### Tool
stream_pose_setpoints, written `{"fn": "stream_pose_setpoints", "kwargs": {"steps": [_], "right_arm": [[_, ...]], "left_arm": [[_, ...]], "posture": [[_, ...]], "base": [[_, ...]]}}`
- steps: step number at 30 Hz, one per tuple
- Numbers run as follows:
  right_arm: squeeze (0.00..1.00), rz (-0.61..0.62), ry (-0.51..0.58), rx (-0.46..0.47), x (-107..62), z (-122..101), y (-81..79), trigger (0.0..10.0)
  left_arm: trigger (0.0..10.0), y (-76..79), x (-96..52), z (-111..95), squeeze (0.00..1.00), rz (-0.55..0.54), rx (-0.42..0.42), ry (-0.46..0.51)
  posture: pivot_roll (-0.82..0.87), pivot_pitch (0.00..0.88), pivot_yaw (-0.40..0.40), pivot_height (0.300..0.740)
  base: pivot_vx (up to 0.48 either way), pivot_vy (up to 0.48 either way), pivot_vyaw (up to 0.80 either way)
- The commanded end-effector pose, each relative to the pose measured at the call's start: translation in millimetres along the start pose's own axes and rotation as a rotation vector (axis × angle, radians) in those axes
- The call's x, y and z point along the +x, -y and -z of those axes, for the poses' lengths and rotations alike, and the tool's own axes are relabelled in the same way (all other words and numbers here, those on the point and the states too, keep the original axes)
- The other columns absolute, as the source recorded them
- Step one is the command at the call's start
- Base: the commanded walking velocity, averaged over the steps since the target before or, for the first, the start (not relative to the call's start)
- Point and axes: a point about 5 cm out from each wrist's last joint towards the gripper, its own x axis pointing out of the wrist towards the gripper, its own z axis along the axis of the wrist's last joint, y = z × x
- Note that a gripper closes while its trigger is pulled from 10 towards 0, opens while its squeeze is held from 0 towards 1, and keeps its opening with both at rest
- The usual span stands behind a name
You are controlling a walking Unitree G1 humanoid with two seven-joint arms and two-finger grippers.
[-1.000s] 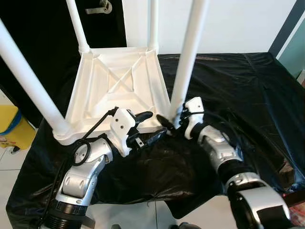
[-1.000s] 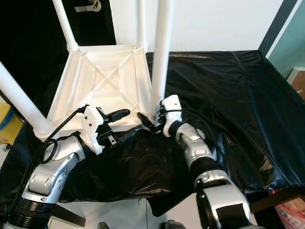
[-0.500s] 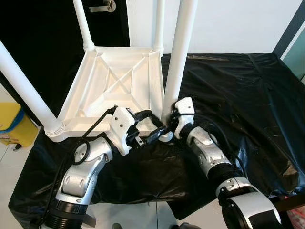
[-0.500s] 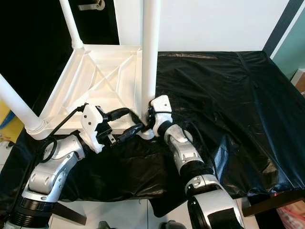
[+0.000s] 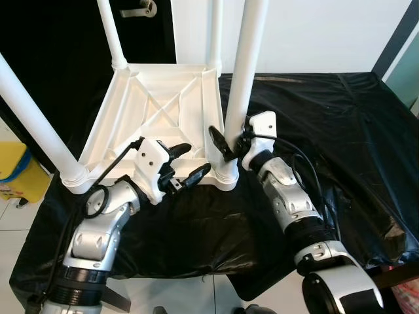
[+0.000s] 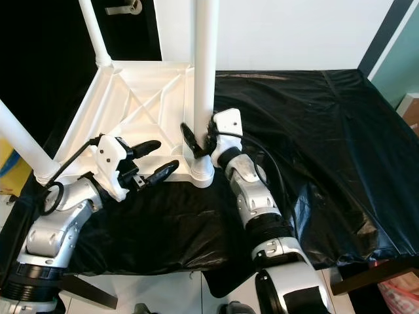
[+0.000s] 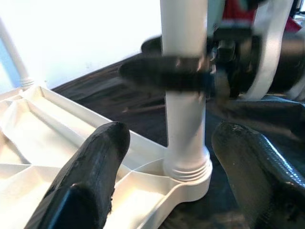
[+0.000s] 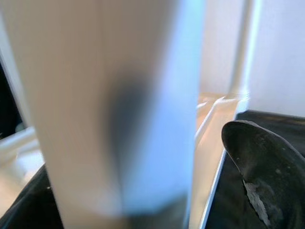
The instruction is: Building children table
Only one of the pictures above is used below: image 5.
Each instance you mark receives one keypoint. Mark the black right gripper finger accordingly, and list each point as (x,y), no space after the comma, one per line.
(221,144)

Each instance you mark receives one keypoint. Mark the white plastic table top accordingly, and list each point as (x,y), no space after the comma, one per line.
(131,104)

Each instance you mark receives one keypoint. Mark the black plastic table sheet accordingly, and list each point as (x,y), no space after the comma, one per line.
(340,144)

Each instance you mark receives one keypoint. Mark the dark wooden table leg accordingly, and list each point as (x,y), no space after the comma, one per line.
(116,299)
(396,275)

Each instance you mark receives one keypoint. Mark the grey robot left foot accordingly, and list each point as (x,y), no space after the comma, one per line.
(159,311)

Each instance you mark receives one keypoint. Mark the grey robot foot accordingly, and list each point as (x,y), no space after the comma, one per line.
(159,311)
(253,310)

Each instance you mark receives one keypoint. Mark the grey robot right foot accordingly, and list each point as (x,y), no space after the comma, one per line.
(253,310)

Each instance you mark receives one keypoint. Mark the yellow bin with blue band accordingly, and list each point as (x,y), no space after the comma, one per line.
(19,170)

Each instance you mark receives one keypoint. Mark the black door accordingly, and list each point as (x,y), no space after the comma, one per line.
(52,39)

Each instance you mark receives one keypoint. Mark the pink plastic bag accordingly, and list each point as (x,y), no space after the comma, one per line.
(407,299)

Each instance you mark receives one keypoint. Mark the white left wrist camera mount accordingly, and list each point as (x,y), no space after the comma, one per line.
(152,167)

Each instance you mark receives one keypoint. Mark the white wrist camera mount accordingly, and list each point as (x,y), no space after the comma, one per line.
(262,127)
(152,167)

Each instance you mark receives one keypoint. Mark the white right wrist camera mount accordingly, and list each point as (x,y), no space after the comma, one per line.
(262,127)

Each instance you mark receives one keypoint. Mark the dark grey frame post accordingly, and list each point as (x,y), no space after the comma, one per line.
(393,36)

